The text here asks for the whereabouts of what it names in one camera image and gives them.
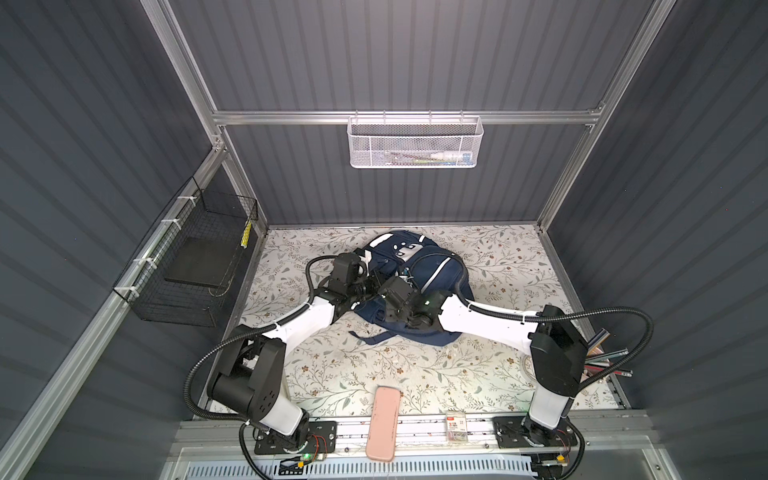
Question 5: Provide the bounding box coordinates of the navy blue student backpack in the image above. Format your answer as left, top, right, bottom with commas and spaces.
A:
354, 230, 474, 347

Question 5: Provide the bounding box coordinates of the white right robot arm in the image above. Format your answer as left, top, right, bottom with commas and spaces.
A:
378, 276, 654, 447

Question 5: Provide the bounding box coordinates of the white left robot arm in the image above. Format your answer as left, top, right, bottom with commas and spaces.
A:
182, 251, 383, 450

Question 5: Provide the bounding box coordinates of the small clear staples box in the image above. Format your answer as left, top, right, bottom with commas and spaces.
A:
445, 412, 468, 444

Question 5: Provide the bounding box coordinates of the tape roll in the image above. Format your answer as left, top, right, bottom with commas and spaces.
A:
520, 355, 536, 384

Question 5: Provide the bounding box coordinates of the pink pencil case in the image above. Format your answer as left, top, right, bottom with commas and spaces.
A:
365, 386, 402, 463

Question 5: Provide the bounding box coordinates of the pink pencil cup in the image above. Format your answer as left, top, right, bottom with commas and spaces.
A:
583, 328, 629, 380

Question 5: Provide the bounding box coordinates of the white wire mesh basket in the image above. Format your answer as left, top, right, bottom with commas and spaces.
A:
346, 114, 484, 169

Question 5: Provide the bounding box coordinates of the black wire mesh basket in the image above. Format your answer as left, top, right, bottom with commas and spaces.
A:
113, 182, 259, 328

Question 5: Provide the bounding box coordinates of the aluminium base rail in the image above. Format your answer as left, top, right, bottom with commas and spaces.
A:
166, 409, 659, 464

